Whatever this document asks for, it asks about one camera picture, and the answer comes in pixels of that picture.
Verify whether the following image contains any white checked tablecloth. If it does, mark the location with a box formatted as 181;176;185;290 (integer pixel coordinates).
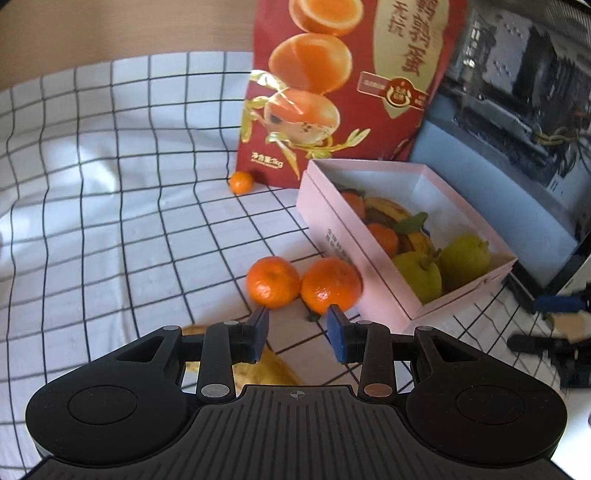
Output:
0;51;591;480

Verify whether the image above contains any open computer case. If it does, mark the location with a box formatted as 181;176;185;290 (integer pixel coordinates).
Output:
409;0;591;296

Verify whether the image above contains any pink cardboard box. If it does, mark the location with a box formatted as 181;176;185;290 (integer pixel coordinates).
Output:
295;158;519;321

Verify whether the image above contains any yellow-green pear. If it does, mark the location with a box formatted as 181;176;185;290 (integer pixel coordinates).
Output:
392;250;444;305
436;234;491;292

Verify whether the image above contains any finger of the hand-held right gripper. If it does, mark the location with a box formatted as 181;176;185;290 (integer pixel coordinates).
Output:
507;333;573;357
531;294;591;319

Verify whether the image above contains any orange mandarin with leaf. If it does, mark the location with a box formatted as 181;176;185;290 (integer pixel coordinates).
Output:
367;211;430;260

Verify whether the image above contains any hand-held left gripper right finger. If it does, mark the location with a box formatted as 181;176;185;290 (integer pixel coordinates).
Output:
326;304;478;401

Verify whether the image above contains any yellow banana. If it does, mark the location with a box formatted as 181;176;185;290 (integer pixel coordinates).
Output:
181;324;303;387
362;196;437;254

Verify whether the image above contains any small orange mandarin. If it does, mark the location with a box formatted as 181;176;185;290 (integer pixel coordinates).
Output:
229;171;256;195

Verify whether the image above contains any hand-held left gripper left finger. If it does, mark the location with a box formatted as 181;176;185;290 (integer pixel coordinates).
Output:
111;306;271;401

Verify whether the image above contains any red printed bag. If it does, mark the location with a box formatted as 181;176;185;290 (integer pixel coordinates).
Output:
235;0;469;190

